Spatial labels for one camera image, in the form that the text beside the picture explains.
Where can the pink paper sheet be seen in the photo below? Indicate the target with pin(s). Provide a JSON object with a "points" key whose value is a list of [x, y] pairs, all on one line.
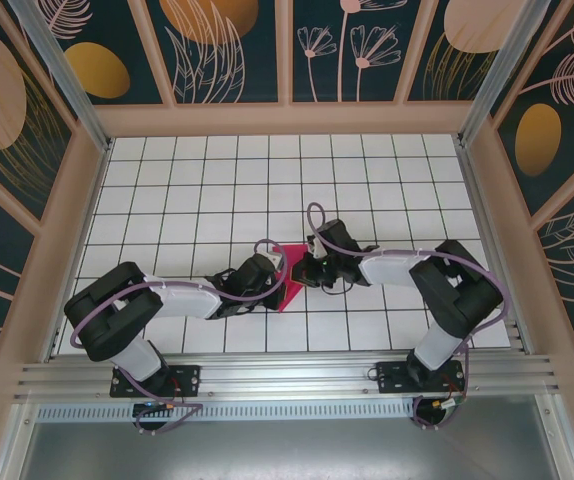
{"points": [[292, 255]]}

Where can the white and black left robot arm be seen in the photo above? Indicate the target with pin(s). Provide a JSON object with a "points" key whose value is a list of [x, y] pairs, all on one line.
{"points": [[187, 300]]}

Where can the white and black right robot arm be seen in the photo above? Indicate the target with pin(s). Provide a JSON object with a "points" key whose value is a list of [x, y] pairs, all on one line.
{"points": [[392, 270]]}

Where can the grey metal shelf sheet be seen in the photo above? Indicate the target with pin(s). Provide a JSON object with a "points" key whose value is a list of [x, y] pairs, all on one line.
{"points": [[292, 450]]}

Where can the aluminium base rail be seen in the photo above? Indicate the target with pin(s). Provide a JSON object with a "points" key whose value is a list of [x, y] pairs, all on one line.
{"points": [[292, 375]]}

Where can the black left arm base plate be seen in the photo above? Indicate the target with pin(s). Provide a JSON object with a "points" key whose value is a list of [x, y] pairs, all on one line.
{"points": [[189, 380]]}

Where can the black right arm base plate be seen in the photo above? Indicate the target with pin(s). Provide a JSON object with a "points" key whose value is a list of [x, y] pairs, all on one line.
{"points": [[389, 377]]}

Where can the aluminium side rail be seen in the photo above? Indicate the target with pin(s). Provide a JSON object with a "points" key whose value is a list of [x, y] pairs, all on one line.
{"points": [[517, 335]]}

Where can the aluminium corner post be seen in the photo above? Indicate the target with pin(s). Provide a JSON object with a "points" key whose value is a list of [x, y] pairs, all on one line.
{"points": [[64, 70], [499, 70]]}

